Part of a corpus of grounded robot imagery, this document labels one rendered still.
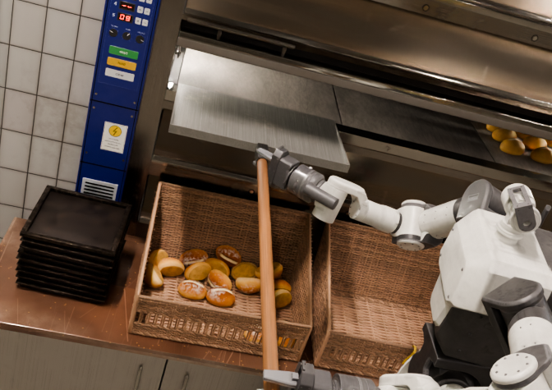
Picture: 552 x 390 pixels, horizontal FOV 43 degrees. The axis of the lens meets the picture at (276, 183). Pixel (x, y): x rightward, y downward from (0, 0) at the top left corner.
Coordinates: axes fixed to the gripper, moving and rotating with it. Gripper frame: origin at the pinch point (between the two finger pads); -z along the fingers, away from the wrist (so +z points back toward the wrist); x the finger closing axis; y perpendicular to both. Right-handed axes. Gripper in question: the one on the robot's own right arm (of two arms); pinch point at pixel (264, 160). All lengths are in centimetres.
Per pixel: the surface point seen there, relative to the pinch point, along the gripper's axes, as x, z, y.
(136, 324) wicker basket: 58, -13, -25
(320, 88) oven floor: 2, -21, 72
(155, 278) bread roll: 56, -22, -7
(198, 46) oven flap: -20.6, -33.0, 3.4
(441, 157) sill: 2, 33, 66
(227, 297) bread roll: 57, -1, 6
